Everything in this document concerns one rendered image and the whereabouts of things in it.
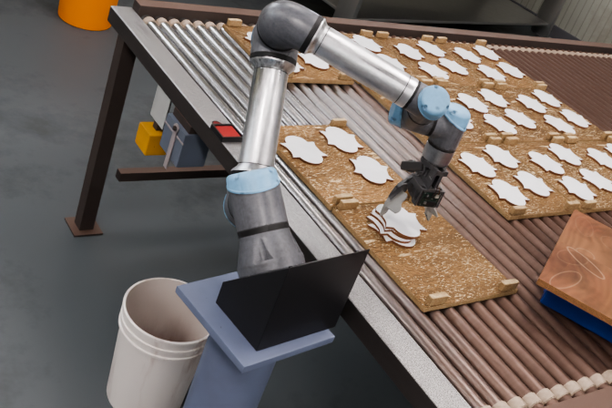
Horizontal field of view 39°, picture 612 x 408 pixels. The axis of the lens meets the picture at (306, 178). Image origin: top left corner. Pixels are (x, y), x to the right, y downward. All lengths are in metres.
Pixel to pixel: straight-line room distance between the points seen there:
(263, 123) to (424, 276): 0.57
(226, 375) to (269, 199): 0.42
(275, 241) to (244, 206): 0.10
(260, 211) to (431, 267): 0.59
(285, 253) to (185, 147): 0.90
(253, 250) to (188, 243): 1.78
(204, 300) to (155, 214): 1.80
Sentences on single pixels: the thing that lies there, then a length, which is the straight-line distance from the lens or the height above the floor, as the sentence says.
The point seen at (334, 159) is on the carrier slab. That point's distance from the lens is 2.55.
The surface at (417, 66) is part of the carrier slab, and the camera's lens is 3.55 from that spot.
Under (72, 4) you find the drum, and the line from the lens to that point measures 5.20.
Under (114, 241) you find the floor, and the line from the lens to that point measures 3.51.
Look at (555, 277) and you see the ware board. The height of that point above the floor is 1.04.
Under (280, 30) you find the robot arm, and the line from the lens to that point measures 1.97.
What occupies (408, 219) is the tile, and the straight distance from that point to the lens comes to 2.34.
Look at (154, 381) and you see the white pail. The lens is 2.70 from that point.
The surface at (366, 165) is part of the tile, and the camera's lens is 2.57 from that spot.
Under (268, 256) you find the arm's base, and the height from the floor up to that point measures 1.05.
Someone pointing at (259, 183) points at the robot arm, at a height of 1.16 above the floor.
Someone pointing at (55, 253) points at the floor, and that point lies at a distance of 3.39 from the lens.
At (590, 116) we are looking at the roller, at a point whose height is 0.92.
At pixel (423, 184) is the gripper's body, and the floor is 1.12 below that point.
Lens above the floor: 2.08
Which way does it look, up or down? 29 degrees down
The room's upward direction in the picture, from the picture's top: 21 degrees clockwise
